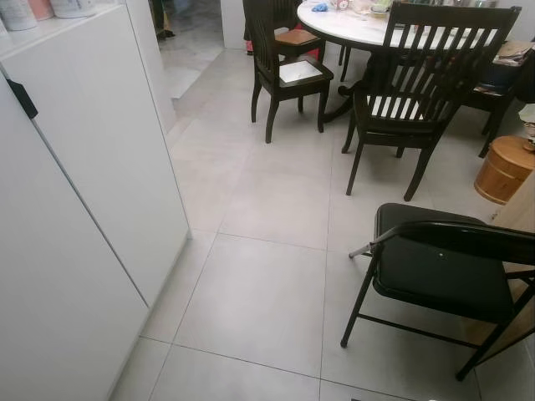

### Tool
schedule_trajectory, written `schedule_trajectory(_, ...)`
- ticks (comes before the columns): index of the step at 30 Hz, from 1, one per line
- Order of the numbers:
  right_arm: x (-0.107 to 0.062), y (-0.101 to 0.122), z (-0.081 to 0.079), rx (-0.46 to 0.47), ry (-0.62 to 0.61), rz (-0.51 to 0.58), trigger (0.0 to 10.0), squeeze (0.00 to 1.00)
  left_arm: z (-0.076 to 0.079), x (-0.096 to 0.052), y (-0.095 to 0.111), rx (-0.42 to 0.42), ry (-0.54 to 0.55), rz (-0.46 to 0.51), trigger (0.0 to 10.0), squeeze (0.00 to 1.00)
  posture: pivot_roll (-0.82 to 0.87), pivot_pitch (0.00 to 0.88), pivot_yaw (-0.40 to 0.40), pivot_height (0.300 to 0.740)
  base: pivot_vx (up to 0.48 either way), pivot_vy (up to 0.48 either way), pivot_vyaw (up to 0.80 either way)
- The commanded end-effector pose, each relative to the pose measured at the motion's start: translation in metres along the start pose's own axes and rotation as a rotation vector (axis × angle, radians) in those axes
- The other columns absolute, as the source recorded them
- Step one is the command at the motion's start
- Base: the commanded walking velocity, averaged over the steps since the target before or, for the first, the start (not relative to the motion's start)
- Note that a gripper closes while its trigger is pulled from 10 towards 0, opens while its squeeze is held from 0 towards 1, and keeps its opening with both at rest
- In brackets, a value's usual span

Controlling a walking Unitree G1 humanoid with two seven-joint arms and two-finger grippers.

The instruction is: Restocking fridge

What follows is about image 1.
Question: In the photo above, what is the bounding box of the light wooden board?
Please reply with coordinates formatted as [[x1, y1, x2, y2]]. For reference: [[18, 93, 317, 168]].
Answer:
[[468, 171, 535, 364]]

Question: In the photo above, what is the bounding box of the round wooden bucket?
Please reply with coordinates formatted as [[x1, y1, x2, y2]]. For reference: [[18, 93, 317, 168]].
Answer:
[[474, 135, 535, 206]]

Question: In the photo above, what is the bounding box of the white floral bag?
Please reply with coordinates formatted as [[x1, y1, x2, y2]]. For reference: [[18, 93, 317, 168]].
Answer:
[[518, 104, 535, 141]]

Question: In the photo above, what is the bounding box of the dark wooden chair with clutter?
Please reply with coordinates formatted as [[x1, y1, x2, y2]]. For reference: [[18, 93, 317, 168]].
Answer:
[[466, 38, 535, 160]]

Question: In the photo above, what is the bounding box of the black folding chair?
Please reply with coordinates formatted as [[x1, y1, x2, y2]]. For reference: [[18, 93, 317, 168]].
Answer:
[[340, 203, 535, 382]]

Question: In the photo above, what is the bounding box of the stack of papers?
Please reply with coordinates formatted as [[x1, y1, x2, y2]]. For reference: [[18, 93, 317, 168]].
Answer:
[[493, 42, 534, 69]]

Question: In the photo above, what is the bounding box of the dark wooden slat-back chair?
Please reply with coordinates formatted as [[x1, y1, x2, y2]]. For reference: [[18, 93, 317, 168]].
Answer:
[[343, 3, 523, 203]]

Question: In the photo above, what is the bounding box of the dark wooden chair white seat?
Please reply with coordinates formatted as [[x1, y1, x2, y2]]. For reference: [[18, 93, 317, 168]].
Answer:
[[242, 0, 335, 145]]

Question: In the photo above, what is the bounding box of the dark wooden chair orange seat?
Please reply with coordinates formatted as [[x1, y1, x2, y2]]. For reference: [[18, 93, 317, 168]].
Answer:
[[272, 0, 329, 63]]

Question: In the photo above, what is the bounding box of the white cabinet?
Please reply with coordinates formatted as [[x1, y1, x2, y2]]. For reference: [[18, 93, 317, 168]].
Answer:
[[0, 4, 191, 401]]

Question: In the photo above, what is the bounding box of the white plastic tub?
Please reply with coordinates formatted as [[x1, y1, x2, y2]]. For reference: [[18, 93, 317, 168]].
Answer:
[[50, 0, 97, 19], [0, 0, 38, 32]]

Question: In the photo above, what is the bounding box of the pink plastic tub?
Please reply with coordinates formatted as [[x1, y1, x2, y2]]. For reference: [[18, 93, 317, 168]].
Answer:
[[28, 0, 55, 21]]

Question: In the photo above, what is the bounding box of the black cabinet handle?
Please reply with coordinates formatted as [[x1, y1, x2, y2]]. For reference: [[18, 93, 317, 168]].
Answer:
[[7, 78, 39, 119]]

